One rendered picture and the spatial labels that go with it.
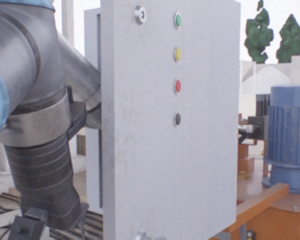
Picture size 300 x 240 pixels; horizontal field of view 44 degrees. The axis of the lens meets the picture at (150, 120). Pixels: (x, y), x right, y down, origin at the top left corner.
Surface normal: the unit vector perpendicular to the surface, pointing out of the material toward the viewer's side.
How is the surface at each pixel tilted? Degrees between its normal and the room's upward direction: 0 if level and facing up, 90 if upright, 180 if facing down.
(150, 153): 90
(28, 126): 113
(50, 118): 105
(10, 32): 56
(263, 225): 90
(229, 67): 90
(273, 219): 90
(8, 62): 74
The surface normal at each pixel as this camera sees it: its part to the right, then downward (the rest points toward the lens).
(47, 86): 0.78, 0.29
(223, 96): 0.77, 0.06
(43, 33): 0.95, -0.22
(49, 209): -0.34, 0.43
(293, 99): -0.43, 0.09
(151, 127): 0.89, 0.04
